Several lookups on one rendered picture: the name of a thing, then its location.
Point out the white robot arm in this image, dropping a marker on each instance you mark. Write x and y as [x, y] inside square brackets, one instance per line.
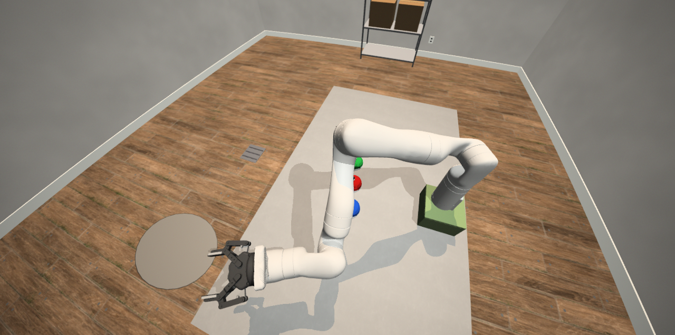
[354, 138]

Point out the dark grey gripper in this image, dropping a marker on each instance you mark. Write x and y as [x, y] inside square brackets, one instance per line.
[241, 274]

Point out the red dome bell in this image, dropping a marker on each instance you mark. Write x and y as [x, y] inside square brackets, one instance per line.
[357, 182]

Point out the blue bell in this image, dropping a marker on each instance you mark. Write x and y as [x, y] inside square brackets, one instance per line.
[356, 208]

